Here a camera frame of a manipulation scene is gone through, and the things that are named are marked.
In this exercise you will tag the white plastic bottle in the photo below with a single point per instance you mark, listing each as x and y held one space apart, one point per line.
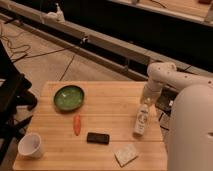
142 118

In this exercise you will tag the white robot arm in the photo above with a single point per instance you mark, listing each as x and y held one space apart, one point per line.
190 139

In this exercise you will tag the green bowl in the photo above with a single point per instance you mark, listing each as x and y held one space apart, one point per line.
68 98

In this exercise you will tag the orange carrot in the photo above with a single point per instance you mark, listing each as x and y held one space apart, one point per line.
77 124

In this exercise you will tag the wooden table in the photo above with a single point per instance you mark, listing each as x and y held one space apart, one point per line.
108 108

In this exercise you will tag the black rectangular block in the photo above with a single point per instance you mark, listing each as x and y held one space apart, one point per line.
98 138

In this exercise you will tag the beige sponge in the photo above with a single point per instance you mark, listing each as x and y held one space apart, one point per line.
126 154

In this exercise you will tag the black chair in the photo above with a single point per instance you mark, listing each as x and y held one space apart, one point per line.
14 92

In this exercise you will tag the white paper cup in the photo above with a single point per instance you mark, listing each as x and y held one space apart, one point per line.
31 146

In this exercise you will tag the grey metal rail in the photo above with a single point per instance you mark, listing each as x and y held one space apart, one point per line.
136 34

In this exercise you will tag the white object on rail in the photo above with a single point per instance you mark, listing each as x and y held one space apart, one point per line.
58 15

